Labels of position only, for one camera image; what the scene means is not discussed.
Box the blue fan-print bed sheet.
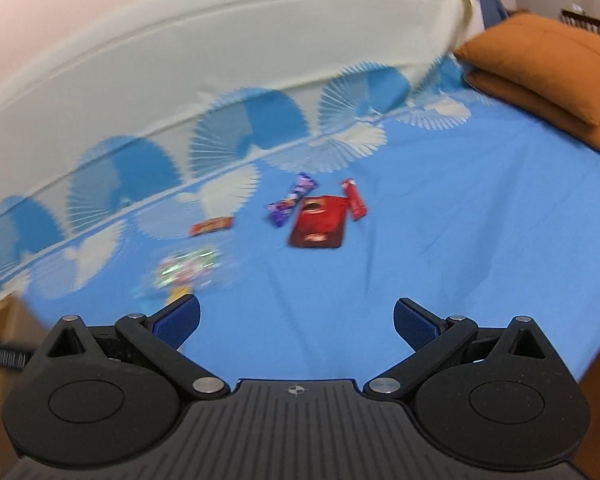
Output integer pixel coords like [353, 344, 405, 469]
[0, 0, 600, 411]

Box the brown cardboard box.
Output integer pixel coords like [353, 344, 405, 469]
[0, 294, 51, 480]

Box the orange pillow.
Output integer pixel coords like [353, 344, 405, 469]
[453, 11, 600, 126]
[463, 72, 600, 159]

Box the blue fabric sofa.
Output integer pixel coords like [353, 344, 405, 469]
[471, 0, 509, 29]

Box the dark wooden shelf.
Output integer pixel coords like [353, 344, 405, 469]
[560, 4, 600, 39]

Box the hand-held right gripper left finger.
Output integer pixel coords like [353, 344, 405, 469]
[39, 294, 232, 402]

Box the dark red snack box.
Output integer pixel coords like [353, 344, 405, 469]
[286, 194, 354, 251]

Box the red snack bar packet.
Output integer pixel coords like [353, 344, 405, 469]
[340, 178, 370, 222]

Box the purple candy packet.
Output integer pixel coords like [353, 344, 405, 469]
[266, 172, 317, 230]

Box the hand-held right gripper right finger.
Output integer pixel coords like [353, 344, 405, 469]
[362, 297, 565, 402]

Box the clear bag of candies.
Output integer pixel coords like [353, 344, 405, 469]
[140, 247, 232, 302]

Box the orange-red candy packet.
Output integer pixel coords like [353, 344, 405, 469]
[189, 216, 235, 238]

